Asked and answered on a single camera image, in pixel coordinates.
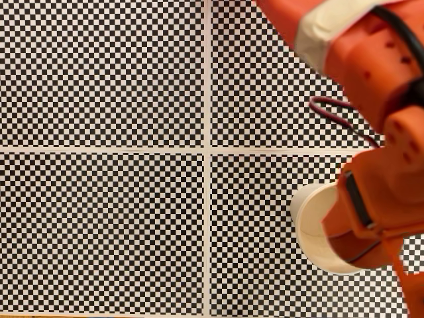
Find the small orange basketball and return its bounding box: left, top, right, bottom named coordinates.
left=326, top=231, right=388, bottom=270

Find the cream paper cup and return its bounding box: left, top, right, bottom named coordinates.
left=290, top=183, right=369, bottom=276

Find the black white checkerboard paper sheet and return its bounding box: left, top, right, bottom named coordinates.
left=0, top=149, right=208, bottom=316
left=0, top=0, right=208, bottom=150
left=207, top=0, right=387, bottom=152
left=207, top=150, right=424, bottom=317

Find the white tape wrap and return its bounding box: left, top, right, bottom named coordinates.
left=293, top=0, right=394, bottom=78

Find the thin red black wire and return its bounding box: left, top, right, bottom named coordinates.
left=308, top=95, right=382, bottom=148

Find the black camera cable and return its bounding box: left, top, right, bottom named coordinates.
left=370, top=5, right=424, bottom=69

